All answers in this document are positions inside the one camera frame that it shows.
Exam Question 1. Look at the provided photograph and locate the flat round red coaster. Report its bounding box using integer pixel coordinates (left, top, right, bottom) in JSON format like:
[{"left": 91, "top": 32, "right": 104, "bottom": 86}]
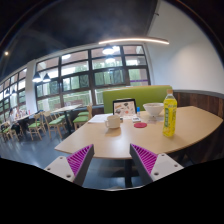
[{"left": 133, "top": 122, "right": 148, "bottom": 129}]

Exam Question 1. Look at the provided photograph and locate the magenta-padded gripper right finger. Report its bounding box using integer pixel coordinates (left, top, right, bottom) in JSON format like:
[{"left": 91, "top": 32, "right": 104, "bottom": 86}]
[{"left": 129, "top": 143, "right": 185, "bottom": 186}]

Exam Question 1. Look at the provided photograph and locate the large black-framed window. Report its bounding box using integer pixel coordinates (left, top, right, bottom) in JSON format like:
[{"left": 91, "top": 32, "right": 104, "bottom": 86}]
[{"left": 0, "top": 44, "right": 151, "bottom": 123}]

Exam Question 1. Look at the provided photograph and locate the white paper booklet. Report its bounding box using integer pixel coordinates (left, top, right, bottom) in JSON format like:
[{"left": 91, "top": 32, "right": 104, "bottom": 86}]
[{"left": 87, "top": 113, "right": 113, "bottom": 124}]

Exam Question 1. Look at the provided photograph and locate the white ceramic mug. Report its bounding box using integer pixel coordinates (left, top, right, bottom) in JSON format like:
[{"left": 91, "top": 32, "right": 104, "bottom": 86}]
[{"left": 104, "top": 114, "right": 122, "bottom": 130}]

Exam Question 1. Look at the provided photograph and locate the light wooden dining table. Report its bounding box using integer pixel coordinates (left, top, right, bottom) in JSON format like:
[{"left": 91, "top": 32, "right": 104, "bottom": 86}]
[{"left": 51, "top": 104, "right": 83, "bottom": 134}]

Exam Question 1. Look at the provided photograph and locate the white noodle bowl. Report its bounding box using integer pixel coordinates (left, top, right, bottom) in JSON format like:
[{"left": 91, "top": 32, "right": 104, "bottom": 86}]
[{"left": 142, "top": 102, "right": 165, "bottom": 118}]

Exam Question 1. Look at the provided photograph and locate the white paper receipt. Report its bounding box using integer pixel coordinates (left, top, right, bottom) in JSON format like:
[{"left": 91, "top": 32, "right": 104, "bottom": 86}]
[{"left": 146, "top": 114, "right": 166, "bottom": 124}]

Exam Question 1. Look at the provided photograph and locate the group of green-seated wooden chairs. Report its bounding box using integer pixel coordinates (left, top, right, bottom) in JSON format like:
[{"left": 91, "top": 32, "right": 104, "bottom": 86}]
[{"left": 0, "top": 104, "right": 94, "bottom": 141}]

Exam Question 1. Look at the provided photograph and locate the yellow drink bottle orange cap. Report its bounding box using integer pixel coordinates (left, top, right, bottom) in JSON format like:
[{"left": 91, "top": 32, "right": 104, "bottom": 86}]
[{"left": 162, "top": 88, "right": 178, "bottom": 138}]

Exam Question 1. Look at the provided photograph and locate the group of pendant lamps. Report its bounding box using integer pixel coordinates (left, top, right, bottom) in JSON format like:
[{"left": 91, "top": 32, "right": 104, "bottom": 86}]
[{"left": 3, "top": 44, "right": 117, "bottom": 98}]

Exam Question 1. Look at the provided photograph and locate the long curved ceiling light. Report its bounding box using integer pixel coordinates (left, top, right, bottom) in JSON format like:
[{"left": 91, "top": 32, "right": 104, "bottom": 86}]
[{"left": 98, "top": 36, "right": 170, "bottom": 46}]

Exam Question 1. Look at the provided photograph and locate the person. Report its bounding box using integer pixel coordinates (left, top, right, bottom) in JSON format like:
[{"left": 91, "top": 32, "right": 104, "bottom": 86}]
[{"left": 8, "top": 108, "right": 21, "bottom": 134}]

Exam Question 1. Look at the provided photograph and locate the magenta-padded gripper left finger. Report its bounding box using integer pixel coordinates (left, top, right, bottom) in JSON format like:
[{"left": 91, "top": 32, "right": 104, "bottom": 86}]
[{"left": 44, "top": 143, "right": 95, "bottom": 187}]

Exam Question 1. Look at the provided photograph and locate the green upholstered bench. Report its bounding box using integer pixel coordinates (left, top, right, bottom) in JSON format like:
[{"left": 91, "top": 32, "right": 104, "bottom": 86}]
[{"left": 102, "top": 85, "right": 174, "bottom": 114}]

